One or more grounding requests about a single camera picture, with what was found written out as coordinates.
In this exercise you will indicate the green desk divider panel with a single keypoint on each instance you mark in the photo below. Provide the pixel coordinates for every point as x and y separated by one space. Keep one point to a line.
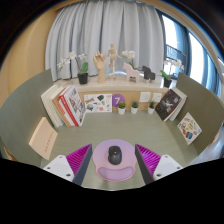
20 106
203 96

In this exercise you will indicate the purple round number sign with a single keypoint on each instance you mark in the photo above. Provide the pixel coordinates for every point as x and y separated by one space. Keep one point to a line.
118 100

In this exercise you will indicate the small white card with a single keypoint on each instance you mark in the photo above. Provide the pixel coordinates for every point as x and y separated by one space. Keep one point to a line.
156 97
144 97

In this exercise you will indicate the black cover book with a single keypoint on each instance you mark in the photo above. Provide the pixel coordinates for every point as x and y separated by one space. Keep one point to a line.
168 104

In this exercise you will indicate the cream paperback book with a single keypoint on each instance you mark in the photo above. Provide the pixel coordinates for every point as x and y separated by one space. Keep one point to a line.
43 138

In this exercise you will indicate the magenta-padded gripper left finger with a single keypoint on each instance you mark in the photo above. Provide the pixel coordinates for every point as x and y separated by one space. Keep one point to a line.
60 166

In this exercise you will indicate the small succulent in white pot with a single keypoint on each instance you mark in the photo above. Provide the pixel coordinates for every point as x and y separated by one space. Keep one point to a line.
134 110
122 110
151 110

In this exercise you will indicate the dark horse figurine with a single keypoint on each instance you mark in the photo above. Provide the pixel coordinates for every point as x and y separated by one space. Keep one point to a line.
148 73

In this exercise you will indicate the white orchid in black pot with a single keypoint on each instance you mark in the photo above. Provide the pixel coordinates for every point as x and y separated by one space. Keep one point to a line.
82 78
167 82

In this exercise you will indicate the white orchid plant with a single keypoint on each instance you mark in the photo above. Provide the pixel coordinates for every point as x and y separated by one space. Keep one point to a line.
128 54

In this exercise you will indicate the wooden mannequin figure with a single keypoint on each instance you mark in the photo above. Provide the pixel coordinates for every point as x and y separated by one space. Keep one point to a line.
113 58

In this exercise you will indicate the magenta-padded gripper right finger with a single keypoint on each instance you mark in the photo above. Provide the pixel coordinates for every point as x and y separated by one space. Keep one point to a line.
166 166

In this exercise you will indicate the black computer mouse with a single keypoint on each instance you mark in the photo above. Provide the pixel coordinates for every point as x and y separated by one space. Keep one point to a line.
114 156

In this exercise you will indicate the white sticker sheet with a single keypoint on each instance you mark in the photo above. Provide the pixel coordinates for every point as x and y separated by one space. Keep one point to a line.
189 128
98 102

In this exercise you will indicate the grey curtain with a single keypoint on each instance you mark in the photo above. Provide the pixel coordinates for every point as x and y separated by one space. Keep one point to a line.
103 23

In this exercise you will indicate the window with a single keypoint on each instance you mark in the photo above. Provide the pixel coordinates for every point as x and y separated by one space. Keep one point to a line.
193 50

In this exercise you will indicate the pink horse figurine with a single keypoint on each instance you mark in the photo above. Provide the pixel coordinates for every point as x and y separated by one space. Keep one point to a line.
131 73

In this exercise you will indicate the white book with photo cover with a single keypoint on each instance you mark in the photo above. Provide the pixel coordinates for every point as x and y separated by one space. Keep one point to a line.
76 103

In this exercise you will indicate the light wooden desk shelf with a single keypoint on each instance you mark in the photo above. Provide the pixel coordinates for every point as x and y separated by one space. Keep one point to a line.
100 87

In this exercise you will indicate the red book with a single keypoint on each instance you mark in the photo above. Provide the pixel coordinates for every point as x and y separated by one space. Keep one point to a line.
66 108

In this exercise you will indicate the lilac mouse pad with wrist rest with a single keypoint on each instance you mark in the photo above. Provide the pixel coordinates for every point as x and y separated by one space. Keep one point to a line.
100 156

